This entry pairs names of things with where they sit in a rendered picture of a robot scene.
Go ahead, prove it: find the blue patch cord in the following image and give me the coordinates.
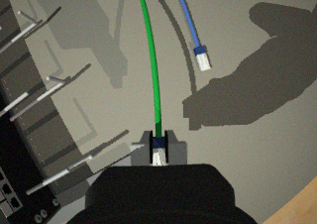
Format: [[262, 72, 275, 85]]
[[179, 0, 200, 48]]

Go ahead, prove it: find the white and dark blue cable plug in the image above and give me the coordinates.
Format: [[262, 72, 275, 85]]
[[153, 136, 165, 166]]

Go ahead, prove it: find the green patch cord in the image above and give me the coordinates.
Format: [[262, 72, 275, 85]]
[[140, 0, 161, 138]]

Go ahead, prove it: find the white plug with blue boot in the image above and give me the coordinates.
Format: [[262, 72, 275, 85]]
[[194, 46, 210, 71]]

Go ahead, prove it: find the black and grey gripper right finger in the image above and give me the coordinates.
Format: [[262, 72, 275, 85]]
[[164, 130, 187, 166]]

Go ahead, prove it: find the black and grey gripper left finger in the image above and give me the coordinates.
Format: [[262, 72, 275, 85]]
[[130, 131, 154, 166]]

